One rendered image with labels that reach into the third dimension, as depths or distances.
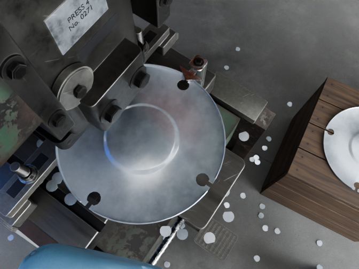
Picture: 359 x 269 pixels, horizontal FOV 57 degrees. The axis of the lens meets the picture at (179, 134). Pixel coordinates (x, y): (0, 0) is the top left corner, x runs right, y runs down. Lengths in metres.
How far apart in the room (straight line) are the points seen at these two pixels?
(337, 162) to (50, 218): 0.83
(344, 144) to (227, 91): 0.50
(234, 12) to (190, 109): 1.21
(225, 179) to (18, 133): 0.36
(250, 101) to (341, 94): 0.51
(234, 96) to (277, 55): 0.91
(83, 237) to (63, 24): 0.41
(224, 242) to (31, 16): 0.99
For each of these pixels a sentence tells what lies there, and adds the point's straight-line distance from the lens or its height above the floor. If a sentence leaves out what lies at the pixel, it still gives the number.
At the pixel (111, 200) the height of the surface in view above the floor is 0.78.
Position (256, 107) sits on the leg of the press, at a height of 0.64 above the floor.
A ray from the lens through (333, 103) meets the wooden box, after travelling 1.20.
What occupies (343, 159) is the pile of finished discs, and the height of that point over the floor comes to 0.35.
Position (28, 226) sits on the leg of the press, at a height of 0.62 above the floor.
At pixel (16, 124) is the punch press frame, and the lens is 0.28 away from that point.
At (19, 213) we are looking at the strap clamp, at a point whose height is 0.74.
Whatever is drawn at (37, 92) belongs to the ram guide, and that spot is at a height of 1.08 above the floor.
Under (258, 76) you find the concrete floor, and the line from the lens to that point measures 1.58.
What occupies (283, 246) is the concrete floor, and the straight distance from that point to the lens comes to 1.39.
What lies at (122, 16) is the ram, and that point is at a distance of 0.41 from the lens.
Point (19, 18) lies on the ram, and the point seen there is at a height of 1.11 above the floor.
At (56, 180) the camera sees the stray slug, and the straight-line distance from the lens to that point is 0.66.
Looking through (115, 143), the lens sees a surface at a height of 0.79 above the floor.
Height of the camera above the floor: 1.32
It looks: 70 degrees down
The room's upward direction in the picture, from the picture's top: 3 degrees clockwise
